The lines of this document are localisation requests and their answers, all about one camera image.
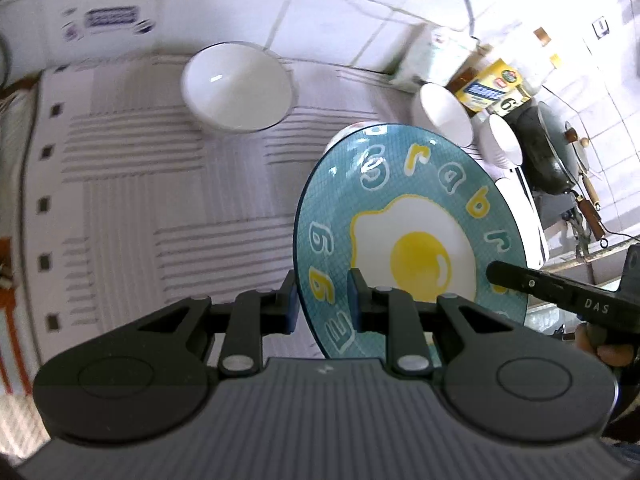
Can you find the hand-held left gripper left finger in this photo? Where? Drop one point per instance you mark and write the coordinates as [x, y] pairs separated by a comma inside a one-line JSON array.
[[293, 305]]

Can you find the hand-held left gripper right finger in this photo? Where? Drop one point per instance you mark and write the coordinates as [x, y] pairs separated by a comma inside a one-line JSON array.
[[354, 305]]

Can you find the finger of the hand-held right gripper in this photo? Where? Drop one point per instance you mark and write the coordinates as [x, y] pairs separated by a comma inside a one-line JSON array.
[[550, 290]]

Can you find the teal fried egg plate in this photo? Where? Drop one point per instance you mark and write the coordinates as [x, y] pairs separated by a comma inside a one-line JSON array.
[[425, 195]]

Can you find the large white bowl dark rim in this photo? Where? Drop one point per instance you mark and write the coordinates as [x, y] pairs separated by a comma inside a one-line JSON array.
[[235, 85]]

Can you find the person's right hand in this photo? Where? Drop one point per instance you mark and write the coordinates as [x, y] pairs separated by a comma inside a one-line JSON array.
[[617, 356]]

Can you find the dark wok with glass lid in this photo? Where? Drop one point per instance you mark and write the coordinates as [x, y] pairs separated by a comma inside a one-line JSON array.
[[542, 155]]

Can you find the small white bowl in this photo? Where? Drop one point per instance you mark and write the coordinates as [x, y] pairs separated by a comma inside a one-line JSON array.
[[500, 140], [442, 110]]

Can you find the striped table mat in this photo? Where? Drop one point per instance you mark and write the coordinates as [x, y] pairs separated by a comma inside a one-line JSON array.
[[150, 185]]

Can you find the yellow label bottle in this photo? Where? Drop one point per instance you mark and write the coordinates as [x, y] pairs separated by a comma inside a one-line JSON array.
[[487, 87]]

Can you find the clear bottle brown cap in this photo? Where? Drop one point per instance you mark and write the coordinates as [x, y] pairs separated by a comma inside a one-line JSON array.
[[535, 60]]

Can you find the brown glass bottle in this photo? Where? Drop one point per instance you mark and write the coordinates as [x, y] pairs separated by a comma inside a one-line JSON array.
[[467, 71]]

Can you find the white plastic bag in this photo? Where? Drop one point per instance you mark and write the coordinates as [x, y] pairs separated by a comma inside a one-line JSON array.
[[435, 52]]

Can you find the striped colourful cloth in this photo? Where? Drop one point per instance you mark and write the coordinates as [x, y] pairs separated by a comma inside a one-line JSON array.
[[6, 305]]

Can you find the wall switch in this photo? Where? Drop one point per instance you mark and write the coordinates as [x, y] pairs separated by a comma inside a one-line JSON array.
[[600, 26]]

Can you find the blue wall sticker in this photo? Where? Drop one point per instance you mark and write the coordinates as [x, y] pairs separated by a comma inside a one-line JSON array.
[[110, 16]]

